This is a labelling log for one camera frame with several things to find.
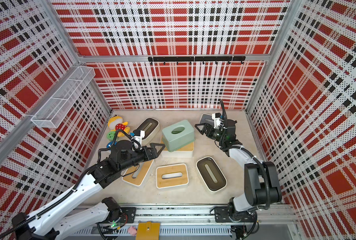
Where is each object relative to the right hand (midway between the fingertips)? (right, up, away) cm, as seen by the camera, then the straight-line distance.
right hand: (200, 127), depth 85 cm
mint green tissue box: (-13, -4, 0) cm, 13 cm away
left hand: (-20, -9, -14) cm, 26 cm away
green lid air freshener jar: (-60, -6, +16) cm, 62 cm away
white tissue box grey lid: (+5, +7, +24) cm, 26 cm away
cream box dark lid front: (+7, -28, -3) cm, 28 cm away
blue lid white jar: (-60, -12, +14) cm, 63 cm away
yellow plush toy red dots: (-58, +3, +20) cm, 62 cm away
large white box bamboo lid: (-8, -15, +4) cm, 17 cm away
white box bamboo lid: (-16, -28, -1) cm, 32 cm away
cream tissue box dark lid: (-33, 0, +20) cm, 39 cm away
